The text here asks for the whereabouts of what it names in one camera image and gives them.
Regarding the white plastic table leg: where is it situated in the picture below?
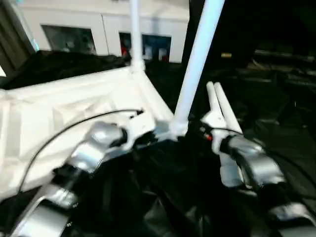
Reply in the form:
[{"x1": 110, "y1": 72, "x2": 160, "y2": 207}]
[
  {"x1": 213, "y1": 82, "x2": 244, "y2": 136},
  {"x1": 206, "y1": 82, "x2": 244, "y2": 189},
  {"x1": 128, "y1": 0, "x2": 146, "y2": 73},
  {"x1": 170, "y1": 0, "x2": 226, "y2": 138}
]

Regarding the white plastic table top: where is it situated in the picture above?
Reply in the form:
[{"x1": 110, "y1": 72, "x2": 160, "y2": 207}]
[{"x1": 0, "y1": 66, "x2": 186, "y2": 198}]

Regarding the black plastic mat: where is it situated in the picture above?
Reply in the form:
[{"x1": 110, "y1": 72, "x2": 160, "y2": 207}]
[{"x1": 0, "y1": 49, "x2": 316, "y2": 237}]

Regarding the black flat monitor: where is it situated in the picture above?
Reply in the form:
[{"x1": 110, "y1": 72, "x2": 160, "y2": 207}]
[{"x1": 254, "y1": 49, "x2": 316, "y2": 63}]

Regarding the white glass-door cabinet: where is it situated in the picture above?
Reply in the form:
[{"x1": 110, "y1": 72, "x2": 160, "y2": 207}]
[{"x1": 14, "y1": 0, "x2": 191, "y2": 63}]

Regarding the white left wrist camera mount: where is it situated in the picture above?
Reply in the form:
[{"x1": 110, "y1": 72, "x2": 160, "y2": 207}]
[{"x1": 122, "y1": 113, "x2": 157, "y2": 152}]

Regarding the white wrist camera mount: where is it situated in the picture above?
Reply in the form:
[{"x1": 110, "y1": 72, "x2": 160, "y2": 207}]
[
  {"x1": 200, "y1": 109, "x2": 232, "y2": 156},
  {"x1": 122, "y1": 113, "x2": 157, "y2": 152}
]

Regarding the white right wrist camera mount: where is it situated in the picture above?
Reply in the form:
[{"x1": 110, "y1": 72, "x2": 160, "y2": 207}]
[{"x1": 200, "y1": 109, "x2": 232, "y2": 156}]

